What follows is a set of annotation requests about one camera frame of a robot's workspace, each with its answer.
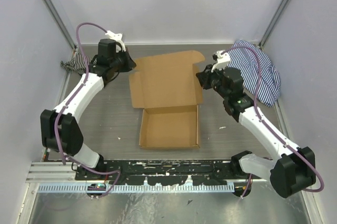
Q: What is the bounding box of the right aluminium frame post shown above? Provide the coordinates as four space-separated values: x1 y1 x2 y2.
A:
258 0 291 48

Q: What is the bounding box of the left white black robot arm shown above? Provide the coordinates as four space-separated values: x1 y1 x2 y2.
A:
40 38 136 180

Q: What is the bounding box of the aluminium front rail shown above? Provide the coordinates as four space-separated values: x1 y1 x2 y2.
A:
27 162 237 181

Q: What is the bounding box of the slotted grey cable duct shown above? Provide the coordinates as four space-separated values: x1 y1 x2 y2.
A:
37 182 235 194

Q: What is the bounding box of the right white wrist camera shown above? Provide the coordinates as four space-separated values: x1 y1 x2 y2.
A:
211 50 231 72

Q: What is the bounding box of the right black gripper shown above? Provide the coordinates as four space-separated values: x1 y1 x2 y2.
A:
196 63 230 99

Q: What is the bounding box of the aluminium frame post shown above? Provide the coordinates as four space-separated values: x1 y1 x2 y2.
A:
42 0 77 49
258 0 291 48

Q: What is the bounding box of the black white striped cloth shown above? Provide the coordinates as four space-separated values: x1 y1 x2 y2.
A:
60 52 91 75

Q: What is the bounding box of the blue white striped cloth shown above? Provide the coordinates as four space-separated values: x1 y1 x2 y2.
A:
228 40 281 107

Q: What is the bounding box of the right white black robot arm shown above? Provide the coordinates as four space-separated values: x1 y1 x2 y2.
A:
196 65 316 198

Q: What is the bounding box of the left aluminium frame post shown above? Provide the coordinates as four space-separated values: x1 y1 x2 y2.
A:
42 0 77 49

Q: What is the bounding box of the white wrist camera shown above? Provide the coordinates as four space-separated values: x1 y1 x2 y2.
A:
105 30 126 52
211 50 231 72

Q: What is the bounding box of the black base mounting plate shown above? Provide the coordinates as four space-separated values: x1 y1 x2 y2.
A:
71 159 249 186

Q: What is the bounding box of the brown cardboard box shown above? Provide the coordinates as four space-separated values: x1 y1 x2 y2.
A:
129 50 205 149

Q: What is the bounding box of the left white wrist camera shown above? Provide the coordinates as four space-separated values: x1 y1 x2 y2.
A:
105 30 126 52

